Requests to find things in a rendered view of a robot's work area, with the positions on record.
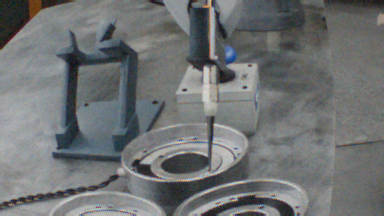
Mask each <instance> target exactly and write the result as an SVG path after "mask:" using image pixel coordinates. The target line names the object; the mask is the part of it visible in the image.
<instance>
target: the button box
mask: <svg viewBox="0 0 384 216"><path fill-rule="evenodd" d="M226 67H227V68H228V71H227V70H226V71H225V74H223V75H220V76H219V85H218V86H219V103H217V113H216V117H215V120H214V123H218V124H223V125H227V126H230V127H233V128H235V129H236V130H238V131H240V132H241V133H242V134H245V135H252V134H255V133H256V129H257V125H258V120H259V116H260V111H261V106H262V98H261V88H260V80H259V77H258V69H257V64H247V63H246V64H229V65H227V66H226ZM202 82H203V72H202V71H201V72H199V71H198V70H197V69H196V68H195V67H194V66H189V67H188V69H187V72H186V74H185V76H184V78H183V80H182V82H181V85H180V87H179V89H178V91H177V93H176V97H177V104H178V111H179V118H180V124H181V123H190V122H207V117H206V116H205V110H204V102H203V84H202Z"/></svg>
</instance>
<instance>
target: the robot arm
mask: <svg viewBox="0 0 384 216"><path fill-rule="evenodd" d="M163 1H164V3H165V6H166V8H168V10H169V11H170V12H171V15H172V17H173V18H174V20H176V22H177V23H178V24H179V25H180V26H181V27H182V28H181V29H182V30H184V31H185V32H186V34H187V35H188V36H189V23H190V18H189V14H190V8H193V7H192V5H191V3H192V0H163ZM215 10H216V11H217V12H218V13H219V17H218V20H217V21H218V24H219V27H220V29H221V30H222V32H223V34H224V37H225V38H229V37H230V36H231V35H232V33H233V31H234V30H239V31H250V32H257V31H261V32H266V31H271V32H272V31H277V30H278V31H281V30H287V29H289V28H290V29H292V28H294V27H297V26H300V25H301V24H303V22H305V14H304V10H303V5H302V3H301V1H300V0H215Z"/></svg>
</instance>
